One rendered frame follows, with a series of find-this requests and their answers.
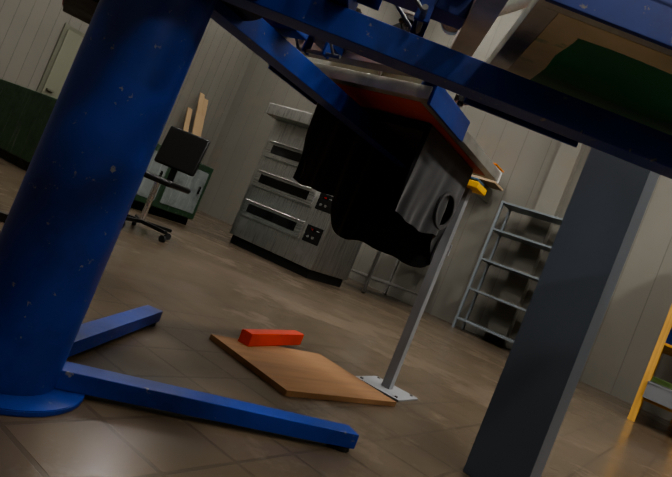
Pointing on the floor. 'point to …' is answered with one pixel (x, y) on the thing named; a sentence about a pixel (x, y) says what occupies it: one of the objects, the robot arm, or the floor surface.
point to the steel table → (379, 278)
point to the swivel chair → (188, 149)
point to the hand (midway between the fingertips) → (381, 75)
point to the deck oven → (291, 209)
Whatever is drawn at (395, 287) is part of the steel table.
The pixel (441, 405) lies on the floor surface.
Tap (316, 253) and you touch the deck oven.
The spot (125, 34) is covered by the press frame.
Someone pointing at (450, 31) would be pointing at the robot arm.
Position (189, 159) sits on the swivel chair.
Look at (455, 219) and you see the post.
